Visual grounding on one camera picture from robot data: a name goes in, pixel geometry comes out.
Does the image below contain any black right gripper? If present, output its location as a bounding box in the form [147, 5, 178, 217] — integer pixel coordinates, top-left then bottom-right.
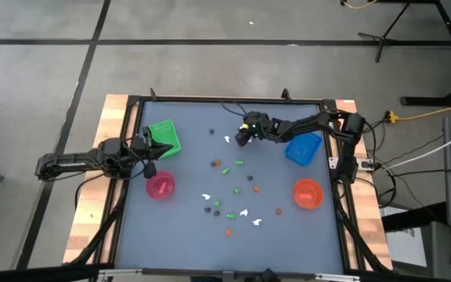
[236, 112, 278, 148]

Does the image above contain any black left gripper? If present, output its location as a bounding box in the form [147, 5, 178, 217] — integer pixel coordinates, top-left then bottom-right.
[127, 126, 174, 180]

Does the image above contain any green plastic basket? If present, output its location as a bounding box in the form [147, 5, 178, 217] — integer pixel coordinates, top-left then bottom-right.
[146, 119, 182, 160]

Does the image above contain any pink plastic bowl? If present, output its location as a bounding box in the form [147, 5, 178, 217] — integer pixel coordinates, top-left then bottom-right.
[145, 170, 176, 201]

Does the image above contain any blue plastic basket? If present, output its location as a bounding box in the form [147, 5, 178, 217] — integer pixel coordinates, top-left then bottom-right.
[284, 132, 323, 167]

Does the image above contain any orange plastic bowl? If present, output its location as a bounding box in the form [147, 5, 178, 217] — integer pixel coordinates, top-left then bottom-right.
[292, 178, 325, 210]

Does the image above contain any silver aluminium bar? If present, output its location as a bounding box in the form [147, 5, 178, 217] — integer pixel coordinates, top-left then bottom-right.
[97, 268, 145, 282]
[314, 273, 362, 282]

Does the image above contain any black tripod stand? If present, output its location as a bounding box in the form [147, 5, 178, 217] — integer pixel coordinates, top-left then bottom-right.
[357, 2, 411, 63]

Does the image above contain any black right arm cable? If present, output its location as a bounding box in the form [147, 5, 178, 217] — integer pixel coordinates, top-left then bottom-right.
[220, 101, 249, 118]

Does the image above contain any black aluminium table frame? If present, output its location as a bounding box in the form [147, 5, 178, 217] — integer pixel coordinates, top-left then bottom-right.
[63, 88, 395, 282]

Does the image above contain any yellow extension cable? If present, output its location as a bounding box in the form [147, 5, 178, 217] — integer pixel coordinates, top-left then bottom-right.
[384, 99, 451, 125]

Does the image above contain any thin yellow floor cable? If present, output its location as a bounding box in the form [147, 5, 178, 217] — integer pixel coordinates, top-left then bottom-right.
[341, 0, 379, 10]

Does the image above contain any black floor cable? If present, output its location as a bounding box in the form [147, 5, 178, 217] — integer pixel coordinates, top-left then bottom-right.
[373, 167, 446, 177]

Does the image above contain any white cable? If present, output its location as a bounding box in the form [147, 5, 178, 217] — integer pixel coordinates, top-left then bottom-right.
[381, 125, 451, 170]

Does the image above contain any black desk leg frame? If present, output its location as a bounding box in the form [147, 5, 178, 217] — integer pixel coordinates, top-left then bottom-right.
[400, 0, 451, 107]

